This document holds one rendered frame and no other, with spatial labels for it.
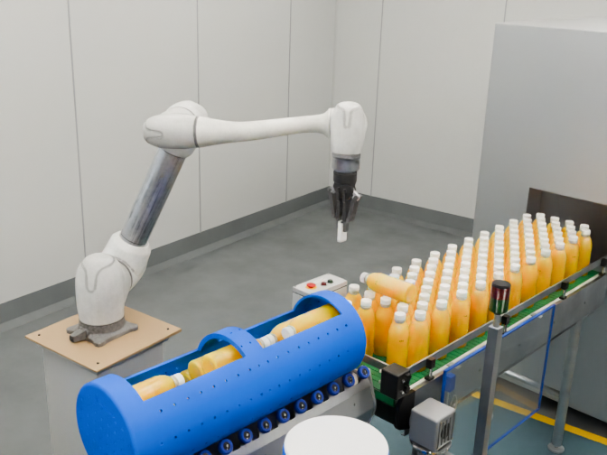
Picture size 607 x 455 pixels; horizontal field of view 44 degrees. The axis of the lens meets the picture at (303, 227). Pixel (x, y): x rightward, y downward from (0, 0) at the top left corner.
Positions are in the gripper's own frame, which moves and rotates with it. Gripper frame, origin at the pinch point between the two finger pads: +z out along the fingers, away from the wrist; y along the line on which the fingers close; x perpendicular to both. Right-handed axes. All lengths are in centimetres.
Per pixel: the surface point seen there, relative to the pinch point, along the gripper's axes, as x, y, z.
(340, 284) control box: -26.7, 21.9, 33.7
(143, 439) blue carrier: 89, -15, 29
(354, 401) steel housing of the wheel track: 6, -14, 54
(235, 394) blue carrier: 59, -15, 29
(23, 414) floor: 29, 184, 143
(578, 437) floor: -164, -26, 143
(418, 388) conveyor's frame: -15, -25, 53
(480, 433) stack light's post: -36, -38, 75
